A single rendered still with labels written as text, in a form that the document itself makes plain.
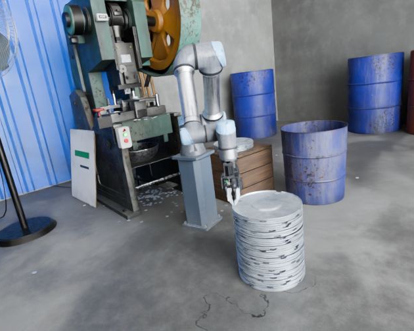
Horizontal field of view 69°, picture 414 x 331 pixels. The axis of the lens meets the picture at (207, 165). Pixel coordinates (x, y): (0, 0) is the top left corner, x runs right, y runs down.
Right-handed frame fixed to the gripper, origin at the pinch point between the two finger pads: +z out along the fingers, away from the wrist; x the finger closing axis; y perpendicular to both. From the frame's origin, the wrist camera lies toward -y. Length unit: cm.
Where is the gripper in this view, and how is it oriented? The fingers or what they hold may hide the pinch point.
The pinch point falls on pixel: (234, 201)
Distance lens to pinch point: 132.6
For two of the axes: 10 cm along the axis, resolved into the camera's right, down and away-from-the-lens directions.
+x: 9.8, -0.7, -2.0
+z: 1.2, 9.5, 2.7
